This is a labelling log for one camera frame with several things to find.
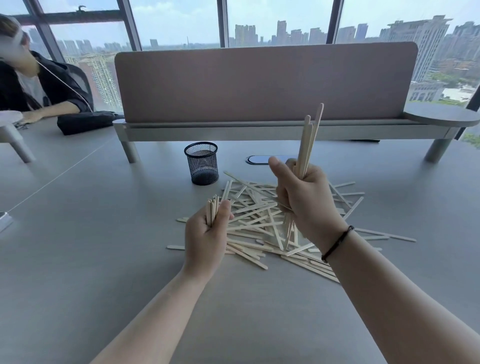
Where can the person's left hand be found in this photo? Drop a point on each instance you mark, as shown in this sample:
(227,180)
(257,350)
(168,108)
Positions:
(204,247)

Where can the person's left forearm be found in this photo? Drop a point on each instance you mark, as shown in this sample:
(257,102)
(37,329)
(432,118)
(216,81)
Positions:
(157,326)

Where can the person's right forearm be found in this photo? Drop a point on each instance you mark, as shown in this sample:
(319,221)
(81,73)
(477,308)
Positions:
(393,307)

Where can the gathered wooden stick bunch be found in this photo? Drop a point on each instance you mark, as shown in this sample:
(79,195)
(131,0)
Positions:
(212,210)
(305,142)

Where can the dark window frame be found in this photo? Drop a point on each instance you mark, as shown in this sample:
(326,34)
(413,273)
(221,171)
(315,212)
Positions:
(223,22)

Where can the person's right hand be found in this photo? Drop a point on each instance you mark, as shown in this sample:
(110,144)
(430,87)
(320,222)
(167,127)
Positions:
(311,202)

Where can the grey desk shelf riser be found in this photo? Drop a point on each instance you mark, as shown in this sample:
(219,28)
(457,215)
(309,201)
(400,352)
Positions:
(225,133)
(18,144)

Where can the black fabric bag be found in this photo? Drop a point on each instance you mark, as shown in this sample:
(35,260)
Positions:
(86,123)

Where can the pink desk divider panel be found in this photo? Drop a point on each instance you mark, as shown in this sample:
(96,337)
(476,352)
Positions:
(243,82)

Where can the pile of wooden sticks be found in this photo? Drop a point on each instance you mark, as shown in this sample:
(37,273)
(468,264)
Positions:
(255,210)

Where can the black mesh pen cup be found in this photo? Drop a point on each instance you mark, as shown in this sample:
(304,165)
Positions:
(204,172)

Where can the grey mesh office chair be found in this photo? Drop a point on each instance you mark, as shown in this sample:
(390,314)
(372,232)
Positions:
(80,78)

